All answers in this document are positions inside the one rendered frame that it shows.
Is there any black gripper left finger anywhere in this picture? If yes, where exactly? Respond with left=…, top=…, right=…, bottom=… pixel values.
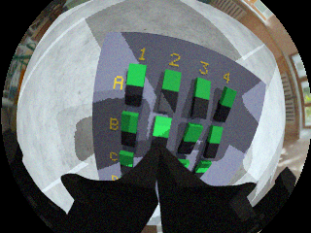
left=61, top=145, right=160, bottom=233

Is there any grey switch panel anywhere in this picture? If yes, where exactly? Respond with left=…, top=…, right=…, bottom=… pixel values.
left=92, top=31, right=267, bottom=186

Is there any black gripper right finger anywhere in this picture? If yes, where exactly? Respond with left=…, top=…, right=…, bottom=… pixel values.
left=156, top=145, right=257, bottom=233

